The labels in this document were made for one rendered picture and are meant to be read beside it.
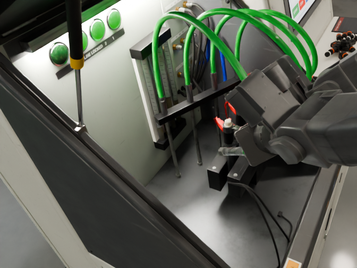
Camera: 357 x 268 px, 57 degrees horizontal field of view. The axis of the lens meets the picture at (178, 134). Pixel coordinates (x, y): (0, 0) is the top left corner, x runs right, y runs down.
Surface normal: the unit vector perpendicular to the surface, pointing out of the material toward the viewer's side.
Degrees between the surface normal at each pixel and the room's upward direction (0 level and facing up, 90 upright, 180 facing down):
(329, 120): 37
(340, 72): 70
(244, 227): 0
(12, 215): 0
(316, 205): 0
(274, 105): 45
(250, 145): 49
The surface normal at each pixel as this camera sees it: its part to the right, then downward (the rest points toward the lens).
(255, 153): 0.00, -0.01
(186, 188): -0.14, -0.76
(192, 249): 0.47, -0.39
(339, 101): -0.62, -0.75
